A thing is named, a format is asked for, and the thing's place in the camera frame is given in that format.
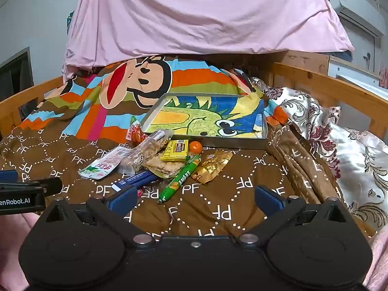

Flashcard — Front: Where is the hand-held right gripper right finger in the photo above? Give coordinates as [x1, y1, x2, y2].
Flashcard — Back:
[234, 185, 352, 247]

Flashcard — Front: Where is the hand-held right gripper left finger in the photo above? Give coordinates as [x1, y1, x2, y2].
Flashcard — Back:
[39, 185, 155, 247]

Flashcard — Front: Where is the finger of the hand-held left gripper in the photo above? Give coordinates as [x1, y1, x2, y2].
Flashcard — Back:
[0, 177, 63, 196]
[0, 170, 19, 184]

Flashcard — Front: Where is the blue white packet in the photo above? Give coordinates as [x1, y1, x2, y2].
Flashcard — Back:
[111, 170, 160, 192]

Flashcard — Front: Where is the white green snack packet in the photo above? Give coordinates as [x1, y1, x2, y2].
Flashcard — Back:
[78, 146, 134, 179]

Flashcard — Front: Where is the clear peanut bar packet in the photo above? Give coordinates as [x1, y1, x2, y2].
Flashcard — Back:
[117, 129, 175, 176]

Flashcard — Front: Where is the rice cracker packet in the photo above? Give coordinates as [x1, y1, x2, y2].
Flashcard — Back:
[142, 152, 190, 179]

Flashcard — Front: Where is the green sausage stick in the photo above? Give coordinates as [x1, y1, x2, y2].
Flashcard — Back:
[157, 155, 201, 204]

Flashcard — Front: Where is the gold foil snack packet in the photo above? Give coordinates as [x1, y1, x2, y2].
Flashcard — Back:
[194, 150, 233, 186]

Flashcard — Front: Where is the metal tray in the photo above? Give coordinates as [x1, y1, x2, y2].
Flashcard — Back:
[141, 92, 269, 150]

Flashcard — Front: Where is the orange snack packet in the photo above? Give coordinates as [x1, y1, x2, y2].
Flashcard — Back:
[126, 116, 147, 144]

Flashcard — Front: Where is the yellow snack packet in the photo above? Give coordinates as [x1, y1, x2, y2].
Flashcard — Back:
[160, 140, 191, 162]

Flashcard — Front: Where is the monkey printed blanket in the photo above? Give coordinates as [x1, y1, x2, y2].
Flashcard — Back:
[0, 55, 376, 249]

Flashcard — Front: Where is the floral satin quilt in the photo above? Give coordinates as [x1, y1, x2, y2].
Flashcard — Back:
[251, 77, 388, 231]

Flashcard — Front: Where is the dark window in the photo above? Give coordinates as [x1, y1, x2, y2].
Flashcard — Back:
[0, 47, 34, 104]

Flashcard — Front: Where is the dinosaur printed cloth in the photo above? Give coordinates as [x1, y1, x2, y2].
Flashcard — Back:
[145, 95, 266, 138]

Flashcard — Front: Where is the person's right leg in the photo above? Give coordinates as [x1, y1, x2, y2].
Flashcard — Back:
[367, 230, 388, 291]

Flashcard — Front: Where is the white cabinet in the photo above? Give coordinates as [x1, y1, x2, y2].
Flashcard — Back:
[327, 56, 388, 90]

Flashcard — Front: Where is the pink bed sheet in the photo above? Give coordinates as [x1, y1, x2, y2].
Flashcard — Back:
[62, 0, 355, 82]

